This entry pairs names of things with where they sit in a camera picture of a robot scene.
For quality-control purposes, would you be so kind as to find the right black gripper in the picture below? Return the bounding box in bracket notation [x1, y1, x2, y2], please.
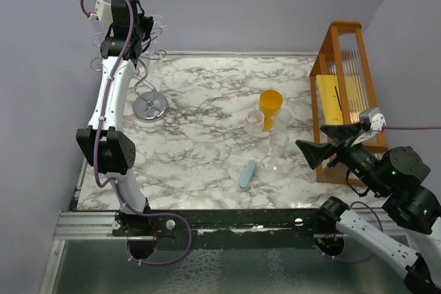
[296, 120, 389, 195]

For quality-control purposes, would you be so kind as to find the clear ribbed wine glass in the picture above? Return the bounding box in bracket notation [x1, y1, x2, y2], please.
[273, 109, 292, 132]

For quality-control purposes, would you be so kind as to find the yellow plastic wine glass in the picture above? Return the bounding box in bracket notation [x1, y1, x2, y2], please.
[258, 90, 283, 132]

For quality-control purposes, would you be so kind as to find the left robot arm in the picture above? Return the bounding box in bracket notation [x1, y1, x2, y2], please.
[76, 0, 154, 235]

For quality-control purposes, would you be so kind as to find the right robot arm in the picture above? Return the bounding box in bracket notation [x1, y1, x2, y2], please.
[296, 120, 440, 293]

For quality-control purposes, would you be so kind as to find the wooden dish rack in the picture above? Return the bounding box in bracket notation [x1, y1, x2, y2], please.
[309, 21, 389, 185]

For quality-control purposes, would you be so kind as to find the yellow card in rack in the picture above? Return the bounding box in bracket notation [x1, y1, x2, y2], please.
[316, 74, 344, 125]

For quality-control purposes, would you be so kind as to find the chrome wine glass rack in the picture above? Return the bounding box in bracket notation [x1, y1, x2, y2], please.
[88, 26, 169, 129]

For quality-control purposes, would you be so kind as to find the light blue eraser bar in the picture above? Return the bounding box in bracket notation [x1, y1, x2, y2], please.
[239, 160, 256, 190]

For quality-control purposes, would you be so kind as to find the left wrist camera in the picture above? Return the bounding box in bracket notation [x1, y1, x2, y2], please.
[88, 0, 113, 25]

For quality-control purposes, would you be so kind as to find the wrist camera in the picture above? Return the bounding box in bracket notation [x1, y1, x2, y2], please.
[88, 0, 113, 25]
[351, 107, 386, 146]

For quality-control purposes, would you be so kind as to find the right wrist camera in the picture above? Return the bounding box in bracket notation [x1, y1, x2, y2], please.
[351, 107, 386, 146]

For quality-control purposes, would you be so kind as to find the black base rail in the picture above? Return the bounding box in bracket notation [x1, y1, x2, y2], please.
[112, 208, 336, 251]

